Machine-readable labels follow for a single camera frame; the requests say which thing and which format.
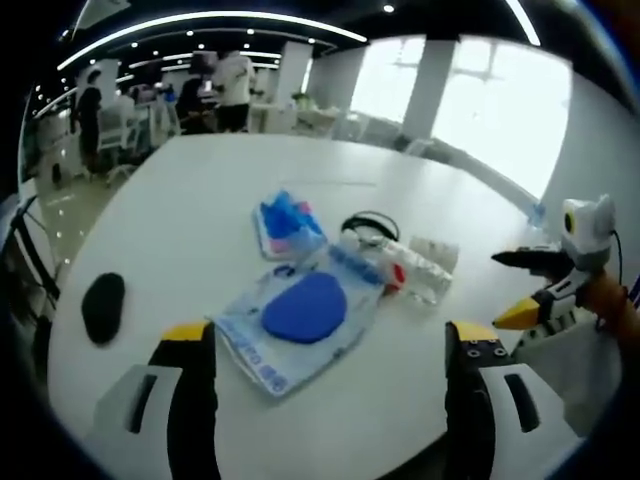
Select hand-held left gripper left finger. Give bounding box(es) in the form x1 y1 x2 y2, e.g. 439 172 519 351
92 321 222 480

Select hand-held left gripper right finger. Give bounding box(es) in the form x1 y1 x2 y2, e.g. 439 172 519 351
443 319 587 480

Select clear plastic tray item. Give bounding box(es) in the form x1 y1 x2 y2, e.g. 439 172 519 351
407 234 460 307

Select black oval pad item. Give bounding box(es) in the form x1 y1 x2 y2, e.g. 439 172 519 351
81 272 127 346

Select clear plastic packets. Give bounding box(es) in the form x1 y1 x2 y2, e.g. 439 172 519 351
327 233 417 297

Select black cable item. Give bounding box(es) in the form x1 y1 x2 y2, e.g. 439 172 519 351
341 210 402 250

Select blue oval item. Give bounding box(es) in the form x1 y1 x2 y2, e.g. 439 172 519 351
206 249 384 400

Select blue and pink packet item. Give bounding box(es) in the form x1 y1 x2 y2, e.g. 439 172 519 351
251 188 330 262

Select person's right hand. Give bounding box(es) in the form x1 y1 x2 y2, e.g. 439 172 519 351
582 269 629 321

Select white table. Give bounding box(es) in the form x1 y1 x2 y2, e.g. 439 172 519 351
46 133 604 480

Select black chair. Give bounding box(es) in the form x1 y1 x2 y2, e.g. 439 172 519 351
0 193 64 331

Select white background desks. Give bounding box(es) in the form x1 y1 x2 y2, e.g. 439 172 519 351
249 97 351 141

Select long ceiling light strip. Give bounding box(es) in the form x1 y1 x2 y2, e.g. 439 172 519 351
55 10 371 72

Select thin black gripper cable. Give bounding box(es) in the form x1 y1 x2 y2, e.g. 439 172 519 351
608 228 625 284

